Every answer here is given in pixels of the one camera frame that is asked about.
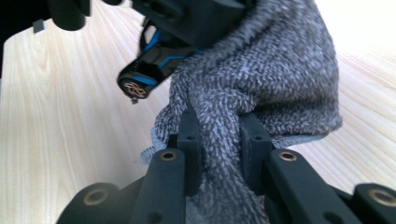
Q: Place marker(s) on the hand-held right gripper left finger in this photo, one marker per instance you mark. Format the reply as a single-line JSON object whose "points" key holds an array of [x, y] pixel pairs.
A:
{"points": [[191, 149]]}

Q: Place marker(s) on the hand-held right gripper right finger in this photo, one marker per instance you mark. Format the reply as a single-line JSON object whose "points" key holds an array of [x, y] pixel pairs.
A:
{"points": [[252, 149]]}

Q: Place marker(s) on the blue toy car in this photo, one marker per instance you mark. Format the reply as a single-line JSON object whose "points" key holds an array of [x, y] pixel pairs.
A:
{"points": [[149, 62]]}

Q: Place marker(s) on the grey cloth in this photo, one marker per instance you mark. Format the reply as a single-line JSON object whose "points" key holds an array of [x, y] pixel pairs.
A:
{"points": [[264, 77]]}

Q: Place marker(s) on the grey tape strip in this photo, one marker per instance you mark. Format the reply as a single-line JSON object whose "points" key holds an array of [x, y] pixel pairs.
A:
{"points": [[38, 26]]}

